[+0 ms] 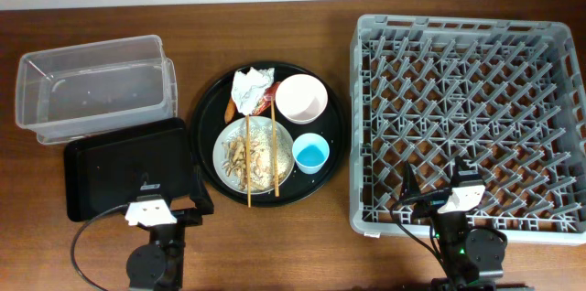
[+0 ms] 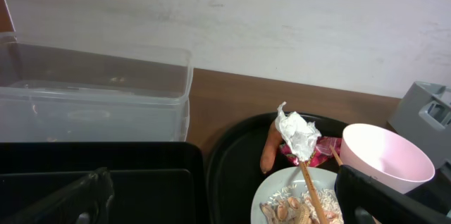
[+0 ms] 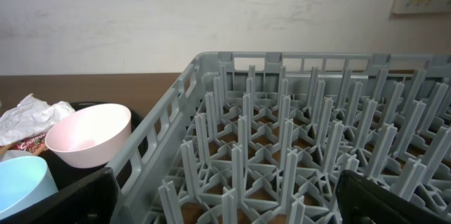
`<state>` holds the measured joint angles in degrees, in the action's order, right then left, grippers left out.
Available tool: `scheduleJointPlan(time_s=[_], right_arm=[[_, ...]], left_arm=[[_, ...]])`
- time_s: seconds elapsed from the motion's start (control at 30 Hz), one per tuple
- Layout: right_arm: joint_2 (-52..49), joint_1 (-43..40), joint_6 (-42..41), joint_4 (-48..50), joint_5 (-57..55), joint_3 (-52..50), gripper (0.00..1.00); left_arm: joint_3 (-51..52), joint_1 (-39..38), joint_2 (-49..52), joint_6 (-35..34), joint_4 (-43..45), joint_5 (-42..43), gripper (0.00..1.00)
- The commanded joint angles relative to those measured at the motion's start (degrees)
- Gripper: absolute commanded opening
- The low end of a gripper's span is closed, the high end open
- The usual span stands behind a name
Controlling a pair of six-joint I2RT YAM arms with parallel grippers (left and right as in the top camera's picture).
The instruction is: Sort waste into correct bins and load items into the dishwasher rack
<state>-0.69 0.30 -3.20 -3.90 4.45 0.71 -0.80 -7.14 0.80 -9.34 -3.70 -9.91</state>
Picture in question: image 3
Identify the round black tray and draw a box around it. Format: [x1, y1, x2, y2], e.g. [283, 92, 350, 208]
[39, 101, 149, 190]

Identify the pink bowl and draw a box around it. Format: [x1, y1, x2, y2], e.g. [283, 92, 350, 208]
[45, 104, 131, 168]

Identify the red snack wrapper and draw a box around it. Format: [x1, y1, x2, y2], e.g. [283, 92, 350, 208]
[10, 132, 47, 155]

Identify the light blue cup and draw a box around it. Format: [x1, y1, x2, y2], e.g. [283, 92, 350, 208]
[1, 156, 58, 220]

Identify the grey dishwasher rack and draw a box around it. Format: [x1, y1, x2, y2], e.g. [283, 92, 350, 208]
[108, 52, 450, 223]

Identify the crumpled white napkin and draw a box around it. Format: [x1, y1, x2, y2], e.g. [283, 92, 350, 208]
[1, 94, 75, 146]

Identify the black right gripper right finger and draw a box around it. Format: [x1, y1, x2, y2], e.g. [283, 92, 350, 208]
[335, 170, 448, 224]

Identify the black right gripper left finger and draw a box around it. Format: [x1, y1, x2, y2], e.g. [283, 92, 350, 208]
[1, 167, 118, 224]

